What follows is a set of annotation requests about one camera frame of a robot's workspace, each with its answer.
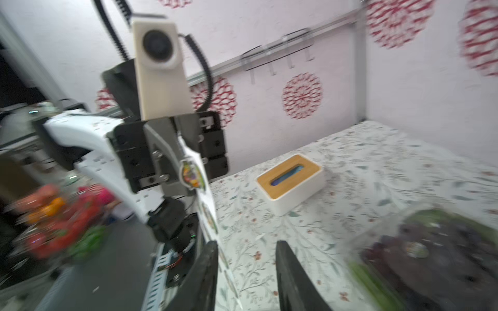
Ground single round fruit sticker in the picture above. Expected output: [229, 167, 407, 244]
[403, 242, 429, 259]

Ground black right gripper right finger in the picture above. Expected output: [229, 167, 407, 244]
[276, 241, 332, 311]

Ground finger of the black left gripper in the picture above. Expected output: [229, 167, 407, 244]
[143, 116, 195, 197]

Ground sticker label sheet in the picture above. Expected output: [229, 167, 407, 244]
[183, 139, 243, 310]

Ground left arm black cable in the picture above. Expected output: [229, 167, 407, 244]
[91, 0, 214, 114]

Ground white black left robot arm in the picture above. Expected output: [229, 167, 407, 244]
[33, 60, 229, 252]

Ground white wooden tissue box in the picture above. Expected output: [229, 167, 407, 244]
[255, 154, 326, 216]

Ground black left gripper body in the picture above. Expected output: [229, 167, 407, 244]
[108, 111, 229, 193]

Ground black wire wall rack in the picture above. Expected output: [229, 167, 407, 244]
[240, 28, 315, 85]

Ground clear box purple grapes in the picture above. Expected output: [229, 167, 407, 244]
[344, 202, 497, 310]

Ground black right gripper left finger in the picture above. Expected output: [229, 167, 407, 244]
[163, 241, 219, 311]

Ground stacked fruit boxes background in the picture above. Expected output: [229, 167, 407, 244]
[6, 184, 121, 260]

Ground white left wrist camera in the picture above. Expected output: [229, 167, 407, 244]
[131, 15, 194, 121]

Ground aluminium mounting rail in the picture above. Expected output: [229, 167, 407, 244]
[37, 242, 171, 310]

